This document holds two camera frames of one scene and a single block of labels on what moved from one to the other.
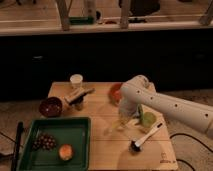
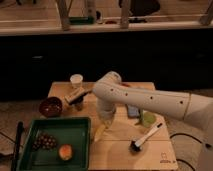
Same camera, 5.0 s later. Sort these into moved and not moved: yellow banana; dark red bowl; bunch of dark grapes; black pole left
Moved: yellow banana
Not moved: dark red bowl; black pole left; bunch of dark grapes
